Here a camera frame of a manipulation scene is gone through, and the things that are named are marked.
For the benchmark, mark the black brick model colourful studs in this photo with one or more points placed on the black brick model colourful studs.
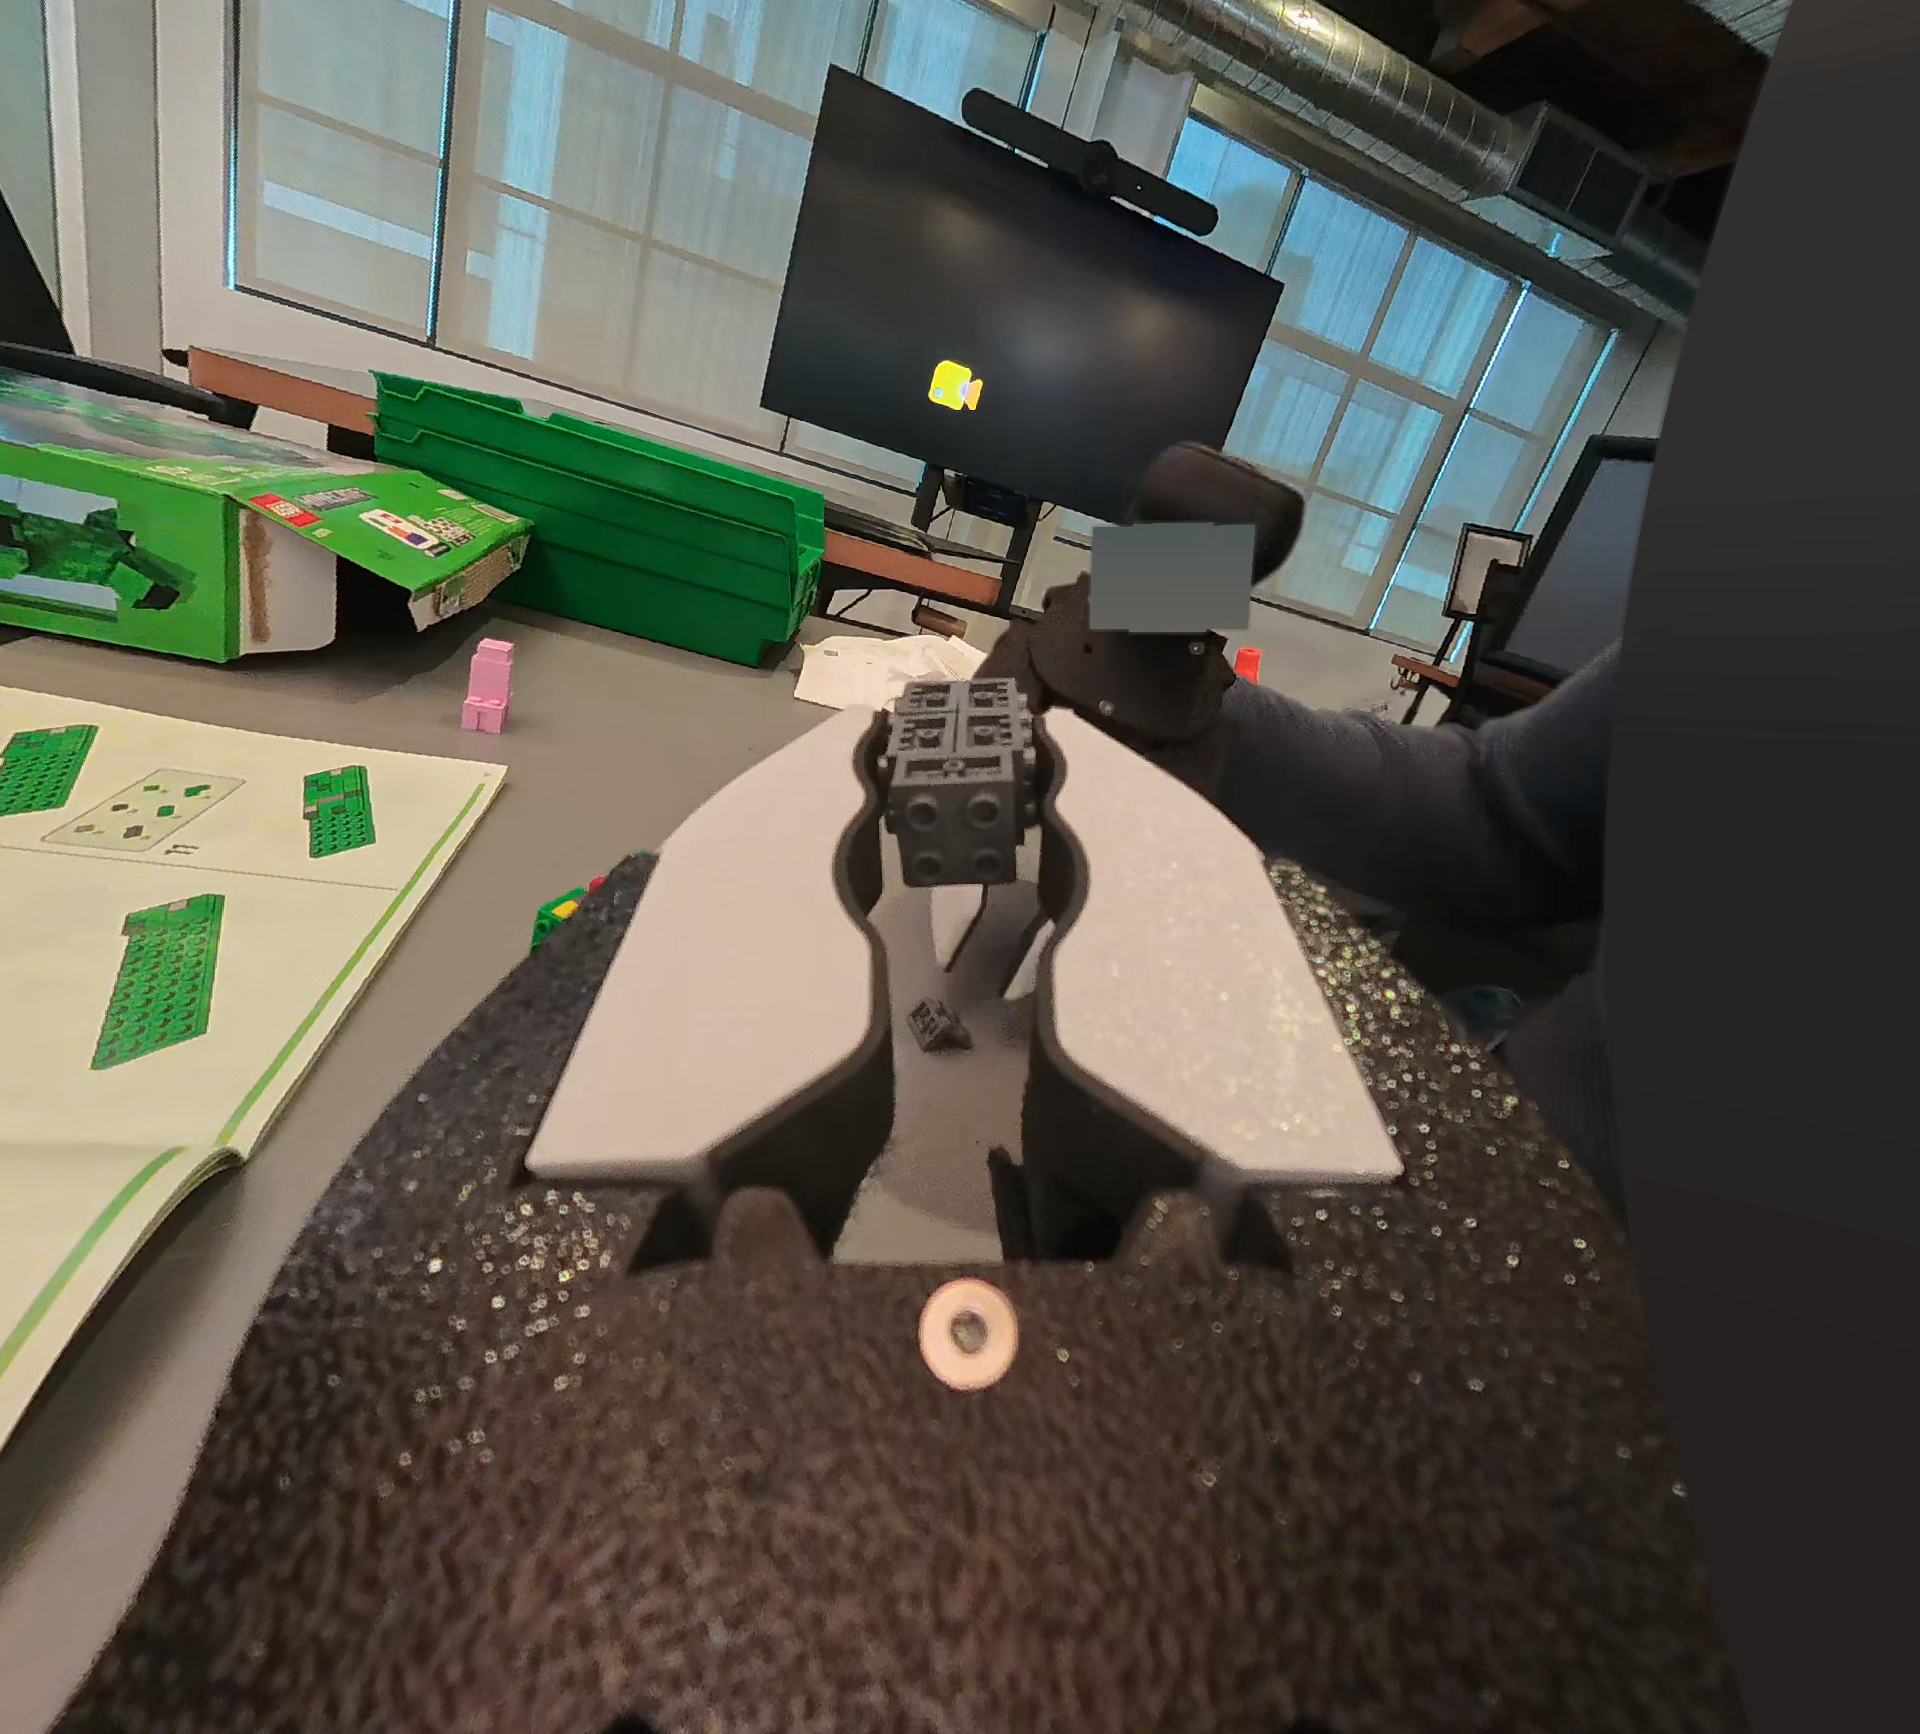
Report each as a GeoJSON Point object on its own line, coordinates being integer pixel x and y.
{"type": "Point", "coordinates": [562, 916]}

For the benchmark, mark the black display board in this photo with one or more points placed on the black display board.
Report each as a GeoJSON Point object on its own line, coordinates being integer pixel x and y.
{"type": "Point", "coordinates": [1591, 548]}

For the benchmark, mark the large grid window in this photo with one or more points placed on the large grid window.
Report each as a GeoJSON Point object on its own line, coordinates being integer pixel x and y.
{"type": "Point", "coordinates": [600, 84]}

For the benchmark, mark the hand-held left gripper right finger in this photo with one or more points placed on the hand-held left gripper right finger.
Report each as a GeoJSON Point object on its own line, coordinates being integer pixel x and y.
{"type": "Point", "coordinates": [1200, 999]}

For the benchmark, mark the white paper sheets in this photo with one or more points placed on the white paper sheets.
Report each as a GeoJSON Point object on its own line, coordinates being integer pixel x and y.
{"type": "Point", "coordinates": [855, 672]}

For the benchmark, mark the black television screen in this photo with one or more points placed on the black television screen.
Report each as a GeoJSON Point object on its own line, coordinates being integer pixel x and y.
{"type": "Point", "coordinates": [1021, 308]}

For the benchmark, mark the brick instruction booklet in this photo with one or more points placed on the brick instruction booklet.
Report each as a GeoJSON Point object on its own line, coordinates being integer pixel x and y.
{"type": "Point", "coordinates": [181, 1014]}

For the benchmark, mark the pink brick figure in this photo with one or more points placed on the pink brick figure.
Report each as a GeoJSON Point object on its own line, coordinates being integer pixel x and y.
{"type": "Point", "coordinates": [488, 687]}

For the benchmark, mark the stack of green bins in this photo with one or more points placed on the stack of green bins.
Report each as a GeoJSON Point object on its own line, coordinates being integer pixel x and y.
{"type": "Point", "coordinates": [630, 519]}

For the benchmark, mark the green cardboard toy box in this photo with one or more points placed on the green cardboard toy box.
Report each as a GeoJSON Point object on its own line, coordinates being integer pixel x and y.
{"type": "Point", "coordinates": [135, 548]}

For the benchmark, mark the black television stand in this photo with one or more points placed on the black television stand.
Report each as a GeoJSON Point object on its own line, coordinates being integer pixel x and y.
{"type": "Point", "coordinates": [975, 519]}

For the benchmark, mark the black video conference bar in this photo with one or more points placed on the black video conference bar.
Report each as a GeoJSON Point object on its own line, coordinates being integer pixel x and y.
{"type": "Point", "coordinates": [1095, 162]}

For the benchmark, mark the dark grey brick block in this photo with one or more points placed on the dark grey brick block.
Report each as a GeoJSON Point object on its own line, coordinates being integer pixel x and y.
{"type": "Point", "coordinates": [960, 804]}

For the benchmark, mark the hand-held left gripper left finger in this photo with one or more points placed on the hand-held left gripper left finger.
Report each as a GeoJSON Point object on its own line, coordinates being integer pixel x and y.
{"type": "Point", "coordinates": [734, 985]}

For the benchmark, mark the small dark grey brick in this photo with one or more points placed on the small dark grey brick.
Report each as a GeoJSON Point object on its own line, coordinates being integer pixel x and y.
{"type": "Point", "coordinates": [939, 1023]}

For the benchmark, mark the metal air vent box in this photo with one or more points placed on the metal air vent box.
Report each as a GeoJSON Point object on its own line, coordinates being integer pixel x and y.
{"type": "Point", "coordinates": [1569, 174]}

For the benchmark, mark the grey desk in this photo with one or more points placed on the grey desk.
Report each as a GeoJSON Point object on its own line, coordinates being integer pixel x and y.
{"type": "Point", "coordinates": [674, 745]}

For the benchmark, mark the person's right forearm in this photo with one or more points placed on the person's right forearm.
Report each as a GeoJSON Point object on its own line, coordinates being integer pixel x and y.
{"type": "Point", "coordinates": [1395, 804]}

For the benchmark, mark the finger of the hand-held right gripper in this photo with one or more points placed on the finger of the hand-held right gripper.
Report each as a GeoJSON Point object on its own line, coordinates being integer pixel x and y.
{"type": "Point", "coordinates": [954, 926]}

